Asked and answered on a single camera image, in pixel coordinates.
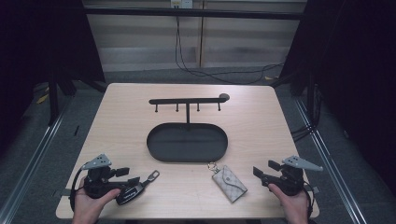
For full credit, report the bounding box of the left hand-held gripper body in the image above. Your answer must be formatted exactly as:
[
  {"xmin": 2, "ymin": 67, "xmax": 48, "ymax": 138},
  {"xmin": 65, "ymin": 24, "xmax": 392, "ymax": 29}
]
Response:
[{"xmin": 81, "ymin": 153, "xmax": 130, "ymax": 200}]

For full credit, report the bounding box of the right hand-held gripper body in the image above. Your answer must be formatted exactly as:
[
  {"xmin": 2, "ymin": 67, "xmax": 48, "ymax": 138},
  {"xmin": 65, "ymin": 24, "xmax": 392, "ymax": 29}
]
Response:
[{"xmin": 262, "ymin": 155, "xmax": 324, "ymax": 197}]

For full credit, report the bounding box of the black car key with clip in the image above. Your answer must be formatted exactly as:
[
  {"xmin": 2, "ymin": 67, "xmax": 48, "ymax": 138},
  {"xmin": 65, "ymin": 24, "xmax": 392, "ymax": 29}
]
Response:
[{"xmin": 115, "ymin": 170, "xmax": 161, "ymax": 206}]

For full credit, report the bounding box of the patterned grey key pouch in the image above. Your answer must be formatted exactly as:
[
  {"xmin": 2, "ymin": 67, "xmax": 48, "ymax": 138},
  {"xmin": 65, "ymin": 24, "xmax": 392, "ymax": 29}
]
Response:
[{"xmin": 207, "ymin": 161, "xmax": 248, "ymax": 203}]

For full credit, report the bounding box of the black key rack with tray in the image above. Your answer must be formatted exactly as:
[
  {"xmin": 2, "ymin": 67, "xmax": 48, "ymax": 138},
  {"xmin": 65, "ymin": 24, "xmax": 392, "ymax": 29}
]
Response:
[{"xmin": 146, "ymin": 92, "xmax": 231, "ymax": 163}]

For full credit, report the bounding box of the person's right hand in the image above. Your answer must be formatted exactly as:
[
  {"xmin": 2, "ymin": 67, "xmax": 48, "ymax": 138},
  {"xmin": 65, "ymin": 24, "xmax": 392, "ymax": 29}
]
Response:
[{"xmin": 268, "ymin": 183, "xmax": 310, "ymax": 224}]

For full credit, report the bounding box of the person's left hand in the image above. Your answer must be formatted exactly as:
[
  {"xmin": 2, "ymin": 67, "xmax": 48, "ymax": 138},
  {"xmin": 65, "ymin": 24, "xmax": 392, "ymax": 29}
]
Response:
[{"xmin": 73, "ymin": 176, "xmax": 121, "ymax": 224}]

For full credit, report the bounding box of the black metal stand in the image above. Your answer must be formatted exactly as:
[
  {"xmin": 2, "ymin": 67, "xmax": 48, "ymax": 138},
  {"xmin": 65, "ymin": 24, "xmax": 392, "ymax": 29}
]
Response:
[
  {"xmin": 270, "ymin": 66, "xmax": 319, "ymax": 120},
  {"xmin": 46, "ymin": 69, "xmax": 108, "ymax": 126}
]

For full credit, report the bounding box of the yellow tape piece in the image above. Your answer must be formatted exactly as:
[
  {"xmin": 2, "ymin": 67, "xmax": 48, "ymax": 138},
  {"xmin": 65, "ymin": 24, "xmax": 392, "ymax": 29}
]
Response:
[{"xmin": 35, "ymin": 92, "xmax": 50, "ymax": 105}]

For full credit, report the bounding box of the black curtain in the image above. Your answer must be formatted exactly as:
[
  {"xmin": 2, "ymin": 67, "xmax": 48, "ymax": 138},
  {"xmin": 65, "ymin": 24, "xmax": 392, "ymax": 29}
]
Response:
[
  {"xmin": 0, "ymin": 0, "xmax": 106, "ymax": 157},
  {"xmin": 279, "ymin": 0, "xmax": 396, "ymax": 197}
]

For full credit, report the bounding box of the right hand-held gripper cable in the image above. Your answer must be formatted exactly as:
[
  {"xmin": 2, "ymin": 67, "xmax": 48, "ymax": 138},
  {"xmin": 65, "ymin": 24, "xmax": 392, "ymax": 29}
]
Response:
[{"xmin": 303, "ymin": 182, "xmax": 314, "ymax": 219}]

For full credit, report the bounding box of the hand-held gripper cable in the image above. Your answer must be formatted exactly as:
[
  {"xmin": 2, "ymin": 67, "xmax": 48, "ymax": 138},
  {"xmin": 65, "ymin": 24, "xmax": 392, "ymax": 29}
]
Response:
[
  {"xmin": 69, "ymin": 167, "xmax": 92, "ymax": 213},
  {"xmin": 303, "ymin": 182, "xmax": 314, "ymax": 219}
]

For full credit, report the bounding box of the left hand-held gripper cable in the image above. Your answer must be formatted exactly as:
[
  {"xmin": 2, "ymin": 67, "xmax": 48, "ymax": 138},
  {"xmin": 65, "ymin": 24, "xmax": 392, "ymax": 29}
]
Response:
[{"xmin": 69, "ymin": 167, "xmax": 92, "ymax": 213}]

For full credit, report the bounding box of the aluminium floor rail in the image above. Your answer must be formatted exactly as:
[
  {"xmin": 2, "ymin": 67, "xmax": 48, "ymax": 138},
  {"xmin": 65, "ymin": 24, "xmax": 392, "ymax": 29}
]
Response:
[
  {"xmin": 0, "ymin": 101, "xmax": 77, "ymax": 224},
  {"xmin": 293, "ymin": 96, "xmax": 369, "ymax": 224}
]

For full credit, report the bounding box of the bundle of black floor cables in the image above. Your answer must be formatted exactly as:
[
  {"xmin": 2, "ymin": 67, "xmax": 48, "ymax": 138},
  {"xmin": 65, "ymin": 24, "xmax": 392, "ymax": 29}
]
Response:
[{"xmin": 290, "ymin": 83, "xmax": 324, "ymax": 143}]

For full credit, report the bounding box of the black wall cable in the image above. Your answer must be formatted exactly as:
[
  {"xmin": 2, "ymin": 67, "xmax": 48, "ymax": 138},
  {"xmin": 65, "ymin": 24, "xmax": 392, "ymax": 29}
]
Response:
[{"xmin": 174, "ymin": 16, "xmax": 285, "ymax": 86}]

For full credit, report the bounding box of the black horizontal frame bar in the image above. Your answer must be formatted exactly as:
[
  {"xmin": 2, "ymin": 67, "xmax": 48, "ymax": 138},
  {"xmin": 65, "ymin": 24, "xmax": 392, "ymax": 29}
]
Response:
[{"xmin": 83, "ymin": 7, "xmax": 305, "ymax": 21}]

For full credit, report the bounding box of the white wall outlet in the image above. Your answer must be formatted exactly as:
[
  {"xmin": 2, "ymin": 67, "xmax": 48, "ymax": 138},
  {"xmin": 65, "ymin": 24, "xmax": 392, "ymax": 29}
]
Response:
[{"xmin": 170, "ymin": 0, "xmax": 194, "ymax": 9}]

